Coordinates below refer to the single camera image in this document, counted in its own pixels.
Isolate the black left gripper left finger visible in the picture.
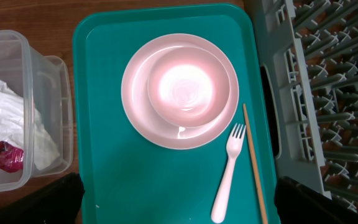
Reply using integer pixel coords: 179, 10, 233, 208
0, 172, 85, 224

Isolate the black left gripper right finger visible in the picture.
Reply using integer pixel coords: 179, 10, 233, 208
274, 177, 358, 224

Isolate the red snack wrapper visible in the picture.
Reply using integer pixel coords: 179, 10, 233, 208
0, 141, 24, 173

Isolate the grey dishwasher rack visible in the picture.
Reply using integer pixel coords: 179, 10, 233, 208
244, 0, 358, 216

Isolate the wooden chopstick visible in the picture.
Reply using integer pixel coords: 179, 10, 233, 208
242, 103, 269, 224

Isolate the teal plastic tray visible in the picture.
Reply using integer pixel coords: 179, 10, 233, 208
73, 3, 280, 223

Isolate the white plastic fork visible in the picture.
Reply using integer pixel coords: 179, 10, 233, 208
211, 123, 246, 223

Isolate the clear plastic bin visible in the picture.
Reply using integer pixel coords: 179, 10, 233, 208
0, 30, 73, 192

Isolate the pink plate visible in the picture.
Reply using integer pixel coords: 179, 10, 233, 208
121, 33, 239, 150

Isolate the pink bowl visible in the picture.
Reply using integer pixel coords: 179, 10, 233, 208
147, 47, 234, 128

